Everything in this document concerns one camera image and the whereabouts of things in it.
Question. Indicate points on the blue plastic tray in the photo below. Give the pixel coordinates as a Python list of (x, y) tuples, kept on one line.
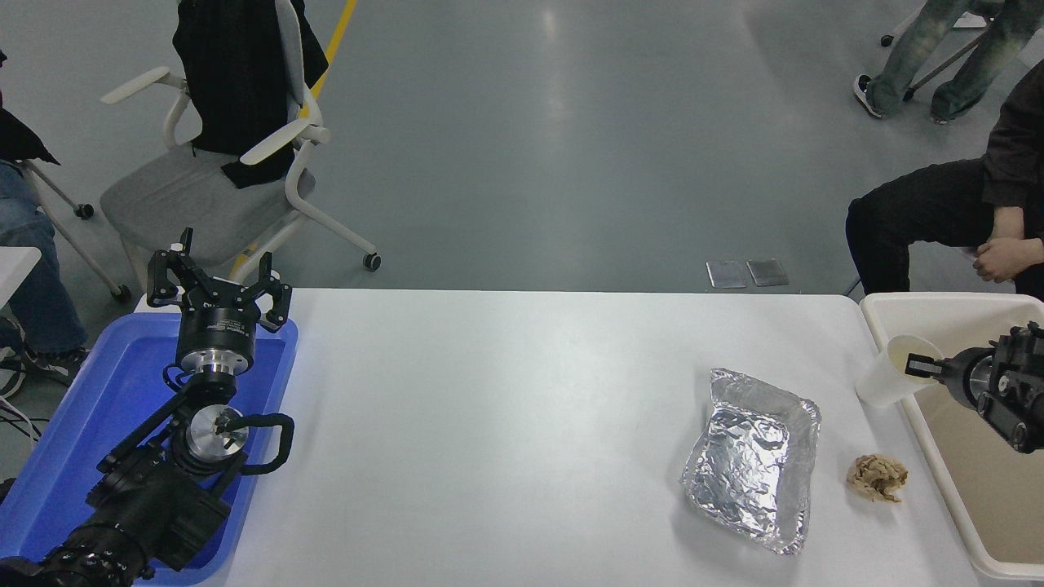
[(90, 408)]

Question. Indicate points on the white paper cup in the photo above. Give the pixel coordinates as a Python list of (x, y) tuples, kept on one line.
[(885, 383)]

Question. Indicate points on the black garment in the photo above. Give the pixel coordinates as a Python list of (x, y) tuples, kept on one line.
[(20, 139)]

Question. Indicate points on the small white table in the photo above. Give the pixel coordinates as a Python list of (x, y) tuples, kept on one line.
[(12, 269)]

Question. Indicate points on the crumpled tan paper ball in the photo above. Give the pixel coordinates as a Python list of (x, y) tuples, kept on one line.
[(877, 477)]

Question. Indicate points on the large pale bin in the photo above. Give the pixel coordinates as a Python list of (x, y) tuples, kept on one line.
[(979, 489)]

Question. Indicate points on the silver foil tray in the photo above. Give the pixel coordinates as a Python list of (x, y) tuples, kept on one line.
[(750, 465)]

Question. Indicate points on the grey chair with white frame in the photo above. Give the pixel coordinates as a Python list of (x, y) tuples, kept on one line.
[(179, 204)]

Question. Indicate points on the person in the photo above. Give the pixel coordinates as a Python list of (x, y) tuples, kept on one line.
[(33, 285), (922, 212), (913, 49)]

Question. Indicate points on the person's forearm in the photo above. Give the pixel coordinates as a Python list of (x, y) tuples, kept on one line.
[(1007, 222)]

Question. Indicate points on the person's hand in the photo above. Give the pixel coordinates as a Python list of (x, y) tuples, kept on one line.
[(1003, 259)]

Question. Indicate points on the black jacket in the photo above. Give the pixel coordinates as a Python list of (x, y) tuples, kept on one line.
[(236, 81)]

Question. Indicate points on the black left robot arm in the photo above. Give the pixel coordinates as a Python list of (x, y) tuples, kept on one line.
[(155, 505)]

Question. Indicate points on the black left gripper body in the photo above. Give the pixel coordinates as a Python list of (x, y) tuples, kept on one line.
[(217, 322)]

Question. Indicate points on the metal floor plate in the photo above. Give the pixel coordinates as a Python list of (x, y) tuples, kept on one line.
[(726, 275), (767, 272)]

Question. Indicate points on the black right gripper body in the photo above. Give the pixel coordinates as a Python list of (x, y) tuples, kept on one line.
[(956, 373)]

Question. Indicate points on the grey chair with castors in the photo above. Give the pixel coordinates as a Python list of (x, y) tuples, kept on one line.
[(83, 210)]

